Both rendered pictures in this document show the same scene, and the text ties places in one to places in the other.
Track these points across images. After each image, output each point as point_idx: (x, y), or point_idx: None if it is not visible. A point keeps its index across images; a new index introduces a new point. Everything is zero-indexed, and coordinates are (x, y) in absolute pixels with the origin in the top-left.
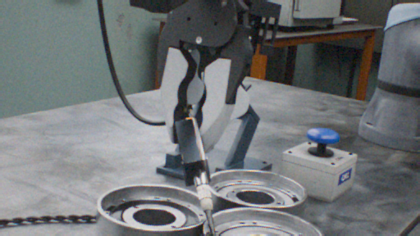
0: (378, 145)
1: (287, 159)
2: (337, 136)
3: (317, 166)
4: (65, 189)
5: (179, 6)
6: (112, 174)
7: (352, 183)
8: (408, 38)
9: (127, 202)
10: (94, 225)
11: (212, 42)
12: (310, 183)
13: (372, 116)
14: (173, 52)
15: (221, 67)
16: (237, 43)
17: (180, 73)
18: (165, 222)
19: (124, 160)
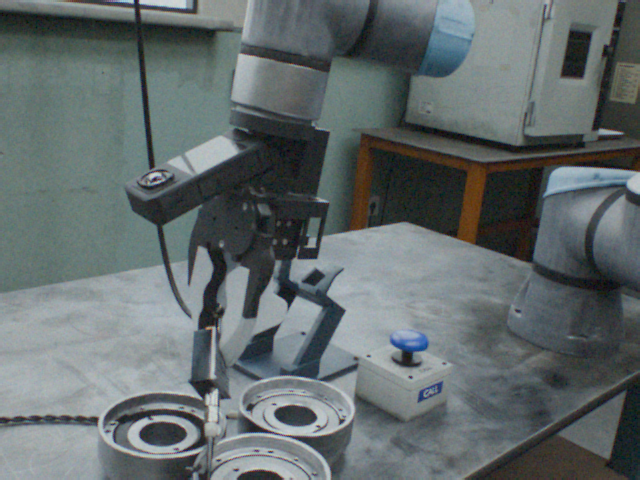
0: (523, 340)
1: (364, 364)
2: (423, 343)
3: (393, 378)
4: (109, 379)
5: (207, 203)
6: (172, 363)
7: (446, 398)
8: (564, 212)
9: (145, 411)
10: None
11: (232, 248)
12: (386, 396)
13: (522, 302)
14: (201, 252)
15: (240, 277)
16: (255, 253)
17: (206, 276)
18: (180, 438)
19: None
